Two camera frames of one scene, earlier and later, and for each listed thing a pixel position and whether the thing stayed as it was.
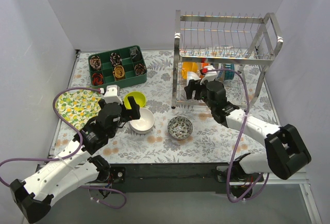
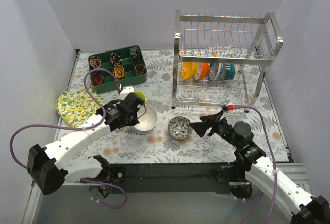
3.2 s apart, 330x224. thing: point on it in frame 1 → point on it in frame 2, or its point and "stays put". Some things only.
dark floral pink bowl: [180, 127] stays put
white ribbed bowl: [192, 75] → [147, 117]
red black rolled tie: [97, 79] stays put
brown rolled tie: [139, 69] stays put
